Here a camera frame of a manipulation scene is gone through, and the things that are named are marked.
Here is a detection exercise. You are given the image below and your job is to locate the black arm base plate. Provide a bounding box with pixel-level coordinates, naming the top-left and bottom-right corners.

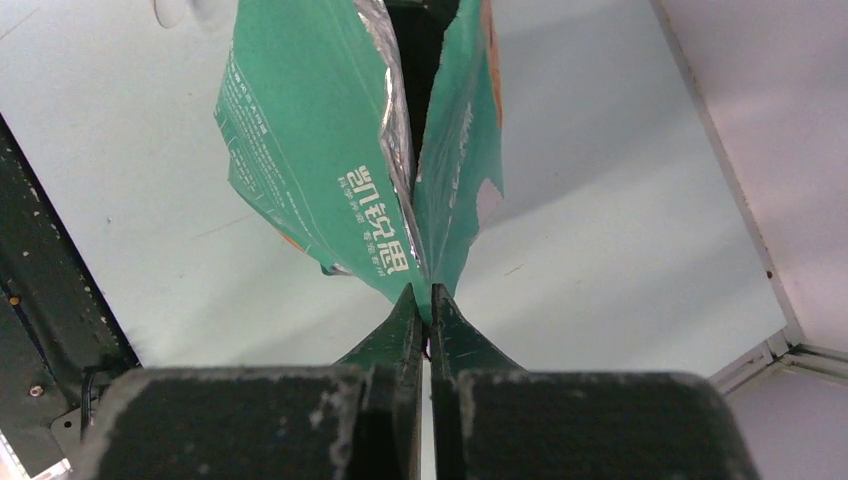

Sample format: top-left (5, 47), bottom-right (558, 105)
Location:
top-left (1, 124), bottom-right (140, 478)

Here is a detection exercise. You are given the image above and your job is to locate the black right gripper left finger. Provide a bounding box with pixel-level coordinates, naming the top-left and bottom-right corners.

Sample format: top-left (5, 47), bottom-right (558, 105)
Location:
top-left (338, 285), bottom-right (424, 479)

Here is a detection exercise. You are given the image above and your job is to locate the aluminium frame rail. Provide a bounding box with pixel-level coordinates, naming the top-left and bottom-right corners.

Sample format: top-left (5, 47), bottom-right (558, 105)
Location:
top-left (709, 329), bottom-right (847, 398)

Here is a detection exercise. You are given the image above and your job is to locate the teal pet food bag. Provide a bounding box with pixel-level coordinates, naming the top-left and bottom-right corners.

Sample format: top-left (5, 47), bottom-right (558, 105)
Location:
top-left (215, 1), bottom-right (504, 321)

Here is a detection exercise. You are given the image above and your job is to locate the clear plastic scoop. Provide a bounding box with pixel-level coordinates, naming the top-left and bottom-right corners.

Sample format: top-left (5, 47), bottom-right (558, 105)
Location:
top-left (150, 0), bottom-right (194, 29)

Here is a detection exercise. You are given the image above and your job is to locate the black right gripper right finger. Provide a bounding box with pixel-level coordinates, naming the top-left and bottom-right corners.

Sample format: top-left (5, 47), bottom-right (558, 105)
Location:
top-left (430, 284), bottom-right (520, 479)

